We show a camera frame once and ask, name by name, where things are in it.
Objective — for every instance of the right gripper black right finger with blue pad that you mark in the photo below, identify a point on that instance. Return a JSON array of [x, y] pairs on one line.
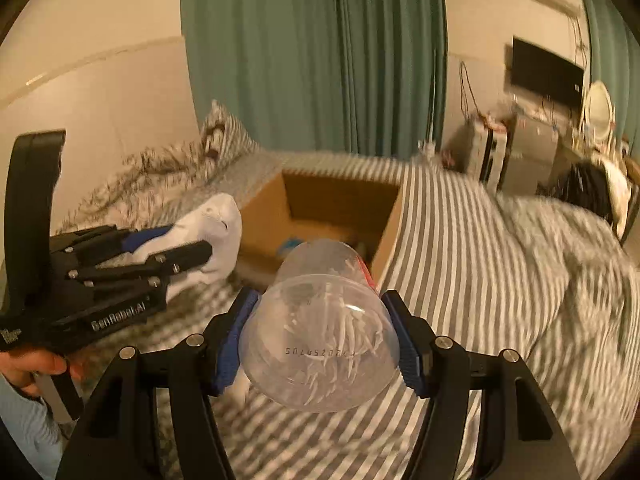
[[414, 339]]

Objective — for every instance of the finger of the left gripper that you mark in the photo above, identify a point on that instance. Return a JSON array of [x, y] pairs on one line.
[[145, 239], [167, 263]]

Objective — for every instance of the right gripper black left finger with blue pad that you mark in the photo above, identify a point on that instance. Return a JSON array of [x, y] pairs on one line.
[[221, 358]]

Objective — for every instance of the white sock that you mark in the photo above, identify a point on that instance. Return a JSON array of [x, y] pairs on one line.
[[218, 221]]

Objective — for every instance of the clear plastic cotton swab jar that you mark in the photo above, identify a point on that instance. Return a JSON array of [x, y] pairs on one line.
[[320, 339]]

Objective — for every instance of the person's left hand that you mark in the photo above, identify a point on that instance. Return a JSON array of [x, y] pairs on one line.
[[20, 365]]

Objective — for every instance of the floral patterned duvet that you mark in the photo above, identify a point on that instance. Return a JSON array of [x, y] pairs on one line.
[[147, 180]]

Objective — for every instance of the brown cardboard box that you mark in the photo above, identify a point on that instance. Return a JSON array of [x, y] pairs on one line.
[[294, 208]]

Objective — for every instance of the checkered pillow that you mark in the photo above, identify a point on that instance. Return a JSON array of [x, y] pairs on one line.
[[223, 136]]

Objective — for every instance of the large clear water jug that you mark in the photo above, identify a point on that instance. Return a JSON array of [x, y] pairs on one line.
[[427, 150]]

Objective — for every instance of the white suitcase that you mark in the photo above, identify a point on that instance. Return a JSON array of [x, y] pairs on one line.
[[486, 152]]

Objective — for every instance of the silver mini fridge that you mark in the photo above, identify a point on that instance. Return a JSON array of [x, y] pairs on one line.
[[531, 151]]

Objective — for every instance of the black jacket on chair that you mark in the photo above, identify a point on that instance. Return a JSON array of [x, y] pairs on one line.
[[599, 186]]

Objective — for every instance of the white oval vanity mirror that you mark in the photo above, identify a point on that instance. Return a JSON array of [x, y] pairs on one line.
[[598, 113]]

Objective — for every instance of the green window curtain right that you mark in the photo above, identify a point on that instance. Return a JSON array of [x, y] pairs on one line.
[[614, 60]]

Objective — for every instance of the black wall television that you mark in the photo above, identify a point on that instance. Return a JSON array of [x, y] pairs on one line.
[[540, 71]]

